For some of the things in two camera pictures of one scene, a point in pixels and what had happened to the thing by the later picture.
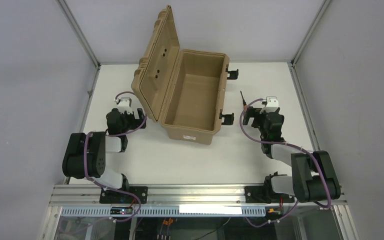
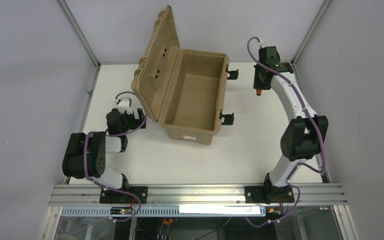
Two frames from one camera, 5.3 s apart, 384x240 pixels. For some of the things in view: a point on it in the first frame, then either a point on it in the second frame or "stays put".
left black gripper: (138, 117) stays put
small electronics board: (121, 210) stays put
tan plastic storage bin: (182, 90) stays put
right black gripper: (251, 114) -> (259, 82)
